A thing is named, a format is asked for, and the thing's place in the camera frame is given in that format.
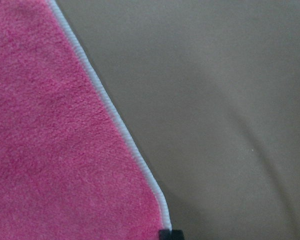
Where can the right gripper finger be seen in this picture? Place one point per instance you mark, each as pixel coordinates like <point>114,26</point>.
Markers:
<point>174,234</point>

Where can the pink towel with grey back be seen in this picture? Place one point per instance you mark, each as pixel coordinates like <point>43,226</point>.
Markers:
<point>69,168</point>

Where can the brown paper table cover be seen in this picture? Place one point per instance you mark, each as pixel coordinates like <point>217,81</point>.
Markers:
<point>210,92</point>

